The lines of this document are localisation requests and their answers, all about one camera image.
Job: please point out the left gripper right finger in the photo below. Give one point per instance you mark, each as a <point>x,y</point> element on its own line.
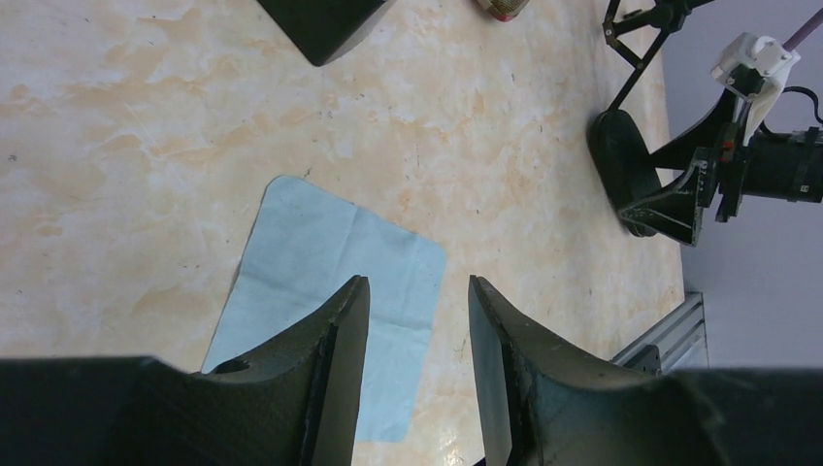
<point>544,401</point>

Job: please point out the dark triangular glasses case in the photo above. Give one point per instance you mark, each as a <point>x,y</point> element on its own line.
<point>325,30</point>

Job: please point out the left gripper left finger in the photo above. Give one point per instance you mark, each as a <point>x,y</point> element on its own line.
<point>293,400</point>

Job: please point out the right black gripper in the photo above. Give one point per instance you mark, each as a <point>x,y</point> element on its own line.
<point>703,155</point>

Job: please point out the plaid glasses case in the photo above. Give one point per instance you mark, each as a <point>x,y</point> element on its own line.
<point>503,10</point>

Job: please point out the blue cleaning cloth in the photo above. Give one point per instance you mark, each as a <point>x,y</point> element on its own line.
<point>304,245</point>

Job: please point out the black textured glasses case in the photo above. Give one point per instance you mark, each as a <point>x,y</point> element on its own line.
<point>619,153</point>

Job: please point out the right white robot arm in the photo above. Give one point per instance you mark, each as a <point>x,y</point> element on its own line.
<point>782,166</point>

